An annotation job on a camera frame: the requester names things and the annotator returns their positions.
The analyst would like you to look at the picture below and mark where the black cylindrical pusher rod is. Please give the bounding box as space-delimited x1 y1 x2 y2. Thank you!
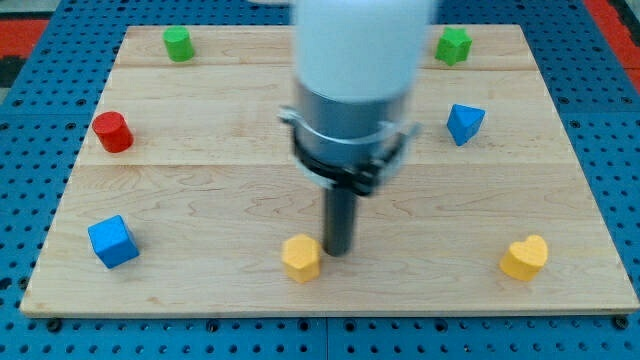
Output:
323 188 357 257

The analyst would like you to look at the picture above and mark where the yellow hexagon block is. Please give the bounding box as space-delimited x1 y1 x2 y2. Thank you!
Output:
281 234 321 283

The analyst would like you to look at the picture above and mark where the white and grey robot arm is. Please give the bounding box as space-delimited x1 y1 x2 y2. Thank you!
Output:
279 0 438 256

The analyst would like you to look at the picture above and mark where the green star block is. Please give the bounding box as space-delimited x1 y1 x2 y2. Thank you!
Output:
435 27 473 66

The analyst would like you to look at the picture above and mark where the blue triangle block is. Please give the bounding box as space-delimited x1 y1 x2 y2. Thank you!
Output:
447 104 486 146

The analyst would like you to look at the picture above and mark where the light wooden board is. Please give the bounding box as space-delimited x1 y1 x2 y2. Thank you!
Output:
20 25 639 318

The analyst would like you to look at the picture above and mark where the yellow heart block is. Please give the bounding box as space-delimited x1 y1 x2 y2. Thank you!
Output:
499 234 549 282

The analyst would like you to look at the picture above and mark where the green cylinder block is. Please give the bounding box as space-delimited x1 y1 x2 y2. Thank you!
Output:
163 26 195 62

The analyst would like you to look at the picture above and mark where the blue cube block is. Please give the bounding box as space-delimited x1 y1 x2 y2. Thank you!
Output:
87 215 140 269

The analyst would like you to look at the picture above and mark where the red cylinder block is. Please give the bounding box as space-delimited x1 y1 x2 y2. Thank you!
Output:
92 111 134 153

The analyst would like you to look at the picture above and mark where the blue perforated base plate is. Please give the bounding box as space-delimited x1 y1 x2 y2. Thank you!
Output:
1 0 639 359

